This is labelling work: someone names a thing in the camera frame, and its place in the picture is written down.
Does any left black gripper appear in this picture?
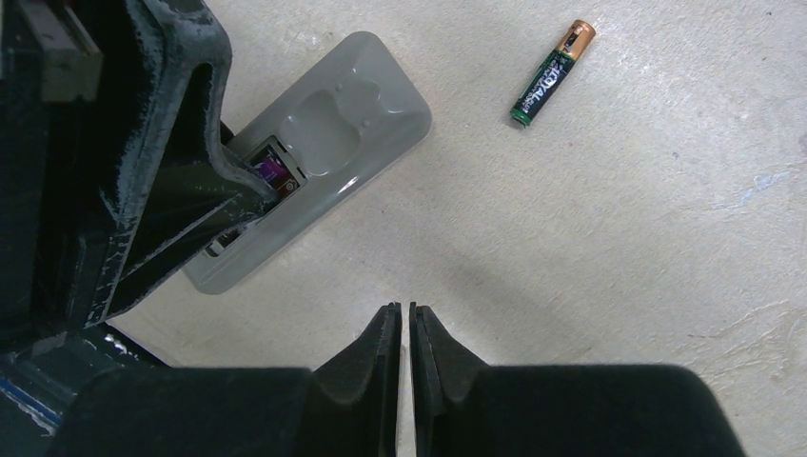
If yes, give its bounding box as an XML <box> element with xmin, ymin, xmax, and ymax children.
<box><xmin>1</xmin><ymin>1</ymin><xmax>279</xmax><ymax>353</ymax></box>

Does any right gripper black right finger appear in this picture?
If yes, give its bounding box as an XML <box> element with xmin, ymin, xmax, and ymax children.
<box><xmin>409</xmin><ymin>305</ymin><xmax>743</xmax><ymax>456</ymax></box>

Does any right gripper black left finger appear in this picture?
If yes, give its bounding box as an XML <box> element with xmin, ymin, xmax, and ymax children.
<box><xmin>49</xmin><ymin>303</ymin><xmax>403</xmax><ymax>456</ymax></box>

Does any purple battery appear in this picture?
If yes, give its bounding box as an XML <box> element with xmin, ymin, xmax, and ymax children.
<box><xmin>253</xmin><ymin>154</ymin><xmax>291</xmax><ymax>189</ymax></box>

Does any white remote control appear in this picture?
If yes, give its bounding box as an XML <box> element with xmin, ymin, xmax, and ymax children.
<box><xmin>184</xmin><ymin>31</ymin><xmax>432</xmax><ymax>295</ymax></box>

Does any dark battery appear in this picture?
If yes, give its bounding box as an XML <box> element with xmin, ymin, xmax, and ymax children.
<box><xmin>509</xmin><ymin>20</ymin><xmax>596</xmax><ymax>128</ymax></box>

